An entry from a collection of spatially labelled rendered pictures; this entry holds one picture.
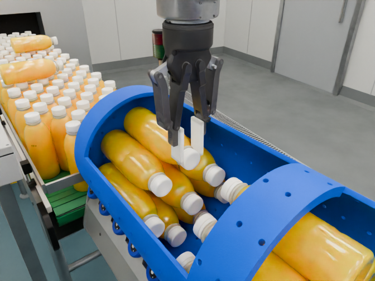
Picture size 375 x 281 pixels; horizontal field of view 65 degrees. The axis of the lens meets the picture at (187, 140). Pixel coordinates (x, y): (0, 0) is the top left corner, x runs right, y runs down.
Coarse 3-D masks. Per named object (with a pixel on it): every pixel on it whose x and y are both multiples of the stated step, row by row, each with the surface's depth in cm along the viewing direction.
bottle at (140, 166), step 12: (108, 132) 65; (120, 132) 65; (108, 144) 63; (120, 144) 61; (132, 144) 60; (108, 156) 63; (120, 156) 59; (132, 156) 57; (144, 156) 57; (120, 168) 59; (132, 168) 56; (144, 168) 55; (156, 168) 55; (132, 180) 56; (144, 180) 54
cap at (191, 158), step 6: (186, 150) 54; (192, 150) 53; (186, 156) 52; (192, 156) 53; (198, 156) 54; (186, 162) 53; (192, 162) 54; (198, 162) 55; (186, 168) 54; (192, 168) 55
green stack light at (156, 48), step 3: (153, 45) 113; (156, 45) 112; (159, 45) 112; (162, 45) 112; (153, 48) 114; (156, 48) 113; (159, 48) 112; (162, 48) 113; (153, 51) 114; (156, 51) 113; (159, 51) 113; (162, 51) 113; (153, 54) 115; (156, 54) 114; (159, 54) 114; (162, 54) 114; (156, 57) 115; (159, 57) 114; (162, 57) 114
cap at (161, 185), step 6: (156, 180) 53; (162, 180) 53; (168, 180) 54; (150, 186) 54; (156, 186) 52; (162, 186) 53; (168, 186) 54; (156, 192) 53; (162, 192) 54; (168, 192) 55
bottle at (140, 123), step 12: (144, 108) 65; (132, 120) 63; (144, 120) 61; (156, 120) 60; (132, 132) 63; (144, 132) 59; (156, 132) 57; (144, 144) 60; (156, 144) 56; (168, 144) 55; (156, 156) 58; (168, 156) 55
